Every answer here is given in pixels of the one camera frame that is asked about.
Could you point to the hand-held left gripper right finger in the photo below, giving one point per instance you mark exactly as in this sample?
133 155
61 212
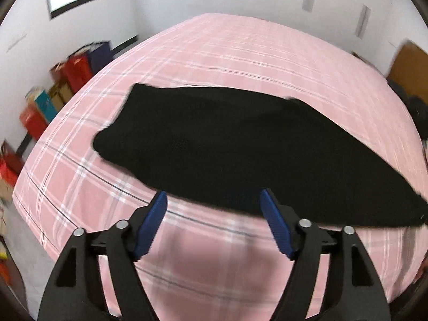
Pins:
276 222

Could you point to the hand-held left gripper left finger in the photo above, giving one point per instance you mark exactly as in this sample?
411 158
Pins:
152 222

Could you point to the black pants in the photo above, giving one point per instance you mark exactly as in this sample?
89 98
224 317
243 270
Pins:
217 147

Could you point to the red paper bag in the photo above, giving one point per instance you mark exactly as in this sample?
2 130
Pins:
9 167

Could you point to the red box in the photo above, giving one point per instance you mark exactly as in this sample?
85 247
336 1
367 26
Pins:
32 122

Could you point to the yellow brown box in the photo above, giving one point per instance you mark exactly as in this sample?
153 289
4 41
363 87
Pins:
60 95

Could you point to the teal box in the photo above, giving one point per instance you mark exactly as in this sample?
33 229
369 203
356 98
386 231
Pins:
45 105

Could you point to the red gift bag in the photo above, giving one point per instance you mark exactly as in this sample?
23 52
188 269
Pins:
78 72

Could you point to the pink plaid bed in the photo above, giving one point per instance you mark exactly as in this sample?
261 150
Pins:
234 57

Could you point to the dark blue gift bag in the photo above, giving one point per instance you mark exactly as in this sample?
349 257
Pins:
100 57

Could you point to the dark cloth pile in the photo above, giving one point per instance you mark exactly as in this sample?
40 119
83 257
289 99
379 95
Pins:
413 107

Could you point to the brown board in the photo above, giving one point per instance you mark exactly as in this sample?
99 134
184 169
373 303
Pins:
409 68

